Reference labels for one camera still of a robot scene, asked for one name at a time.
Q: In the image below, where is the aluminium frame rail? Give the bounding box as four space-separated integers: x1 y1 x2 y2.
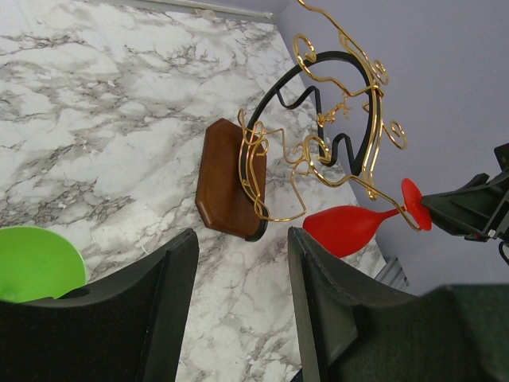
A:
375 257 410 293

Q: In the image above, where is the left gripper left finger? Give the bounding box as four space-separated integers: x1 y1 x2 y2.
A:
1 229 199 381

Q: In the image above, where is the red plastic wine glass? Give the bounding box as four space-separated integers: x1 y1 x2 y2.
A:
303 178 432 258

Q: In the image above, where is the gold wire wine glass rack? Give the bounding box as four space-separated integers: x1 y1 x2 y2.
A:
196 1 407 242

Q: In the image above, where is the green plastic wine glass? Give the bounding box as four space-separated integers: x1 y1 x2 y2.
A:
1 226 87 303

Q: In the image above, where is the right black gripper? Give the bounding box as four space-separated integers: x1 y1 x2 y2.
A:
422 143 508 241

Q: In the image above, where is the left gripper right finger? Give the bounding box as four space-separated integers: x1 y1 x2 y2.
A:
288 228 508 381

